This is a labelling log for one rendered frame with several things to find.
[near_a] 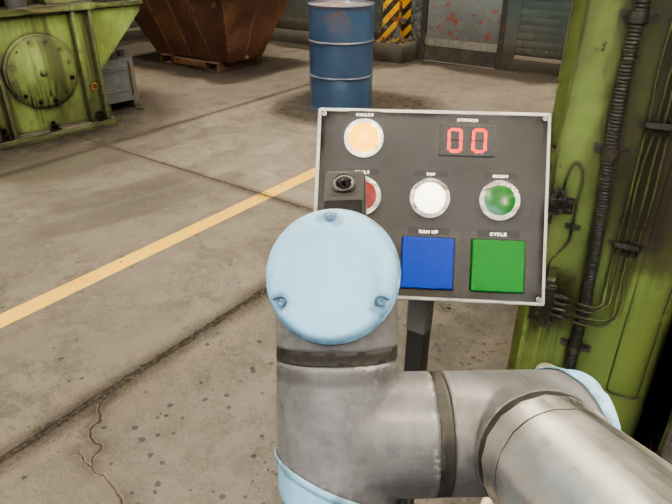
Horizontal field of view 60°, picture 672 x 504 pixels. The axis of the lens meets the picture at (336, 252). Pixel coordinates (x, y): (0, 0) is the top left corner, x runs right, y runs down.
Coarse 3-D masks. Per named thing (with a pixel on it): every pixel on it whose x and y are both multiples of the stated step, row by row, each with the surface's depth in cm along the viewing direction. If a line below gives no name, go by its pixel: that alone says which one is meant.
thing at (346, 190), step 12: (324, 180) 63; (336, 180) 62; (348, 180) 62; (360, 180) 62; (324, 192) 62; (336, 192) 62; (348, 192) 62; (360, 192) 62; (324, 204) 61; (336, 204) 61; (348, 204) 61; (360, 204) 61
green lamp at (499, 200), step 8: (488, 192) 85; (496, 192) 85; (504, 192) 85; (512, 192) 85; (488, 200) 85; (496, 200) 85; (504, 200) 84; (512, 200) 84; (488, 208) 85; (496, 208) 85; (504, 208) 84; (512, 208) 84
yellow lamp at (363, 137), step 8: (352, 128) 87; (360, 128) 86; (368, 128) 86; (352, 136) 86; (360, 136) 86; (368, 136) 86; (376, 136) 86; (352, 144) 86; (360, 144) 86; (368, 144) 86; (376, 144) 86
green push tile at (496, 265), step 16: (480, 240) 84; (496, 240) 84; (480, 256) 84; (496, 256) 84; (512, 256) 84; (480, 272) 84; (496, 272) 84; (512, 272) 84; (480, 288) 84; (496, 288) 84; (512, 288) 84
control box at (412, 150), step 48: (336, 144) 87; (384, 144) 86; (432, 144) 86; (480, 144) 85; (528, 144) 85; (384, 192) 86; (480, 192) 85; (528, 192) 85; (528, 240) 84; (528, 288) 84
